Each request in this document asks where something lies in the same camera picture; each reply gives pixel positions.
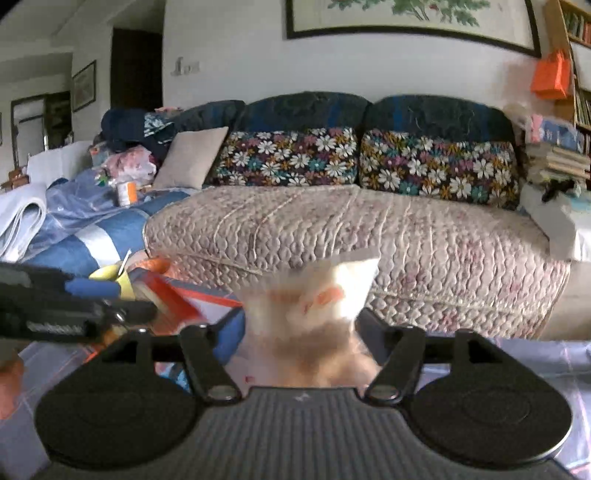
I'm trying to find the yellow-green mug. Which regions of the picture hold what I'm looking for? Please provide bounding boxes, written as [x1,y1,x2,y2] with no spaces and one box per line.
[89,262,135,300]

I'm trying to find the beige plain pillow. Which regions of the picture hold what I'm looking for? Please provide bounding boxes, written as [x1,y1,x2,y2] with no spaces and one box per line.
[152,126,228,189]

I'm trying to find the framed floral painting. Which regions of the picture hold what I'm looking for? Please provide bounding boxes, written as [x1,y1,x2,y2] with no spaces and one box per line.
[286,0,541,58]

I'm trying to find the person's left hand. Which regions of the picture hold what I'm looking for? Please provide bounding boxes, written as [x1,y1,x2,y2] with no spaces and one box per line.
[0,356,25,420]

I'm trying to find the stack of books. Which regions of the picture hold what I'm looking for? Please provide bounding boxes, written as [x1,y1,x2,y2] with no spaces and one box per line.
[524,114,590,203]

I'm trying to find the clear bag of peanuts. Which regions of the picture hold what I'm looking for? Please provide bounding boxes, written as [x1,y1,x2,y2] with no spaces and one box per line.
[226,250,380,391]

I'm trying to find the right floral cushion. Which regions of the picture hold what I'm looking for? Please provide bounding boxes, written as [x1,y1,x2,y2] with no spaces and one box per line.
[359,129,520,210]

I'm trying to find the blue white blanket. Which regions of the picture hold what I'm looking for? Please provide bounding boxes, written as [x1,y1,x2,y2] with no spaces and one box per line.
[22,170,195,277]

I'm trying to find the wooden bookshelf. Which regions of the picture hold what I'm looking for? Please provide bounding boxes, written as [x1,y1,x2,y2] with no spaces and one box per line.
[543,0,590,134]

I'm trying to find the folded white newspaper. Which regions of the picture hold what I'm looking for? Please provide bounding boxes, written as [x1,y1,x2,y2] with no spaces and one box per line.
[0,183,47,263]

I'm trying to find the orange cardboard box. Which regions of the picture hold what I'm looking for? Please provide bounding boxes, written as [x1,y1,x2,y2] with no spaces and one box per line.
[128,258,242,336]

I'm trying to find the dark blue sofa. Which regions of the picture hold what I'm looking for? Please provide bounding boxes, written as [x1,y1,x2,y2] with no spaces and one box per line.
[101,92,515,190]

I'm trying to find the left floral cushion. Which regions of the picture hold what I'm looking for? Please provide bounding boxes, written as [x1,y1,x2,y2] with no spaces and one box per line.
[208,127,358,187]

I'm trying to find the floral cushion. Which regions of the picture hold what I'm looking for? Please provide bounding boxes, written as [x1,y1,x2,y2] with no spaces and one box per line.
[208,127,358,187]
[359,129,520,210]

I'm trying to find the plaid grey tablecloth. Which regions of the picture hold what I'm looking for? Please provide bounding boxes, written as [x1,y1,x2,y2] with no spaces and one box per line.
[0,271,591,478]

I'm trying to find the orange paper bag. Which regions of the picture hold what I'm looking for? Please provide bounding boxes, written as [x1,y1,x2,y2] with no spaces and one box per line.
[530,50,571,101]

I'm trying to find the small orange white bottle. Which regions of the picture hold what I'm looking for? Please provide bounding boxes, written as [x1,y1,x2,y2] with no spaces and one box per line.
[116,181,138,207]

